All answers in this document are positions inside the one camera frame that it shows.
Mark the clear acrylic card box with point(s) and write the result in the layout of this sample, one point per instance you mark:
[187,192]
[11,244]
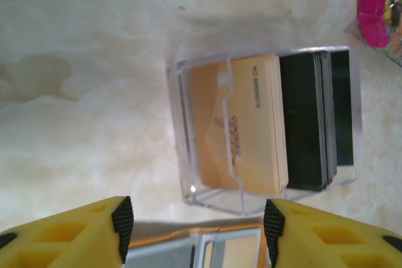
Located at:
[179,123]

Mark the orange leather card holder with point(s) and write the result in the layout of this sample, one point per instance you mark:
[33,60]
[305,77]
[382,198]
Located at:
[157,239]

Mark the beige card stack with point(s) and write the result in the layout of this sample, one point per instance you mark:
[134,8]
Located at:
[251,123]

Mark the black card stack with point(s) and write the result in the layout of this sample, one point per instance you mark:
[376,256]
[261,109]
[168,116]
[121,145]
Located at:
[301,117]

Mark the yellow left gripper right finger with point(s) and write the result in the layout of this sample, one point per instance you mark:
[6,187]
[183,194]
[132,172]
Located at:
[329,239]

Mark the pink fruit candy bag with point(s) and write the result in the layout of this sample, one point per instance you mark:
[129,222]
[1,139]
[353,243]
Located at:
[373,13]

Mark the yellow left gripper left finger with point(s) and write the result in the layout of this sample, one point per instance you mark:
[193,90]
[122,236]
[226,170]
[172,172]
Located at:
[63,243]

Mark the silver grey credit card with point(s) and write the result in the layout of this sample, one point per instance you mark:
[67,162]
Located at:
[232,249]

